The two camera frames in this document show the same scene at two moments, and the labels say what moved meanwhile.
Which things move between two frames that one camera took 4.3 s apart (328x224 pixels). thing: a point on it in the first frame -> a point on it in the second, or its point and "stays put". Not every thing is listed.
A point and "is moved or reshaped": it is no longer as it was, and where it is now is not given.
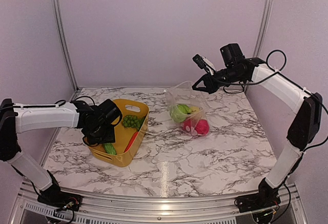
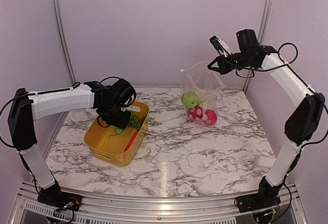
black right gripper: (211, 86) -> (223, 68)
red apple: (202, 127) -> (211, 117)
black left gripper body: (100, 135) -> (113, 116)
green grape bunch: (132, 121) stays put
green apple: (185, 108) -> (189, 99)
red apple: (190, 122) -> (195, 113)
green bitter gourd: (109, 148) -> (119, 130)
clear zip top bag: (187, 109) is moved or reshaped
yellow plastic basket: (123, 134) stays put
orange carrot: (131, 142) stays put
